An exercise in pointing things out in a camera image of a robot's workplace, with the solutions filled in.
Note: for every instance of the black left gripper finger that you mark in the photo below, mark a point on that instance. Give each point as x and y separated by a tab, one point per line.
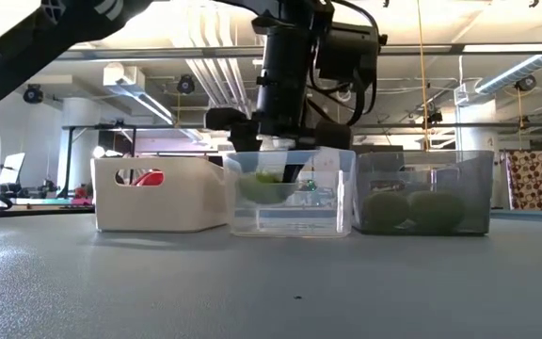
329	136
226	118

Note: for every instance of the long green cucumber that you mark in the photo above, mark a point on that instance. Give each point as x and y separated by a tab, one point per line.
264	190

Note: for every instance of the green lime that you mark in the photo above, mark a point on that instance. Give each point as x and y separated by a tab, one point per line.
436	211
385	211

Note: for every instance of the red tomato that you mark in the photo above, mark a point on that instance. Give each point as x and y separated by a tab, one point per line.
151	179

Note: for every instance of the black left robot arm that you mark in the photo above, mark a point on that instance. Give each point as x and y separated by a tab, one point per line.
40	37

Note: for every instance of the clear plastic basket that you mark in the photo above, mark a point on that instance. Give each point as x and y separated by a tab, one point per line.
294	216

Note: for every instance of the white plastic basket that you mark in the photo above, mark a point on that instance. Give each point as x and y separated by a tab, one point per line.
158	207

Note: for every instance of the smoked grey plastic basket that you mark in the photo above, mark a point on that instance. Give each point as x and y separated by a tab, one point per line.
478	188

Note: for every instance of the dotted patterned cloth chair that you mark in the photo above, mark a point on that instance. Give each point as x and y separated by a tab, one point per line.
530	179

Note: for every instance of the office chair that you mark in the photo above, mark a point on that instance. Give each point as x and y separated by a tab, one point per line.
10	172

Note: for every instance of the black ceiling camera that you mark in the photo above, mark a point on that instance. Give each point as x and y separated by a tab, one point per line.
526	83
32	94
186	85

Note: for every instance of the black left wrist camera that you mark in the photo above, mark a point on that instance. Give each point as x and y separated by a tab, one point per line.
348	49

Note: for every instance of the black overhead frame beam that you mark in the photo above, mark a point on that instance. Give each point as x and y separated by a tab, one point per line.
440	49

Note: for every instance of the white ceiling duct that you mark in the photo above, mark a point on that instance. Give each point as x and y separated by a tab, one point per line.
520	70

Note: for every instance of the black metal table frame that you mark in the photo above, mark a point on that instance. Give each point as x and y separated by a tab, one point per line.
40	212

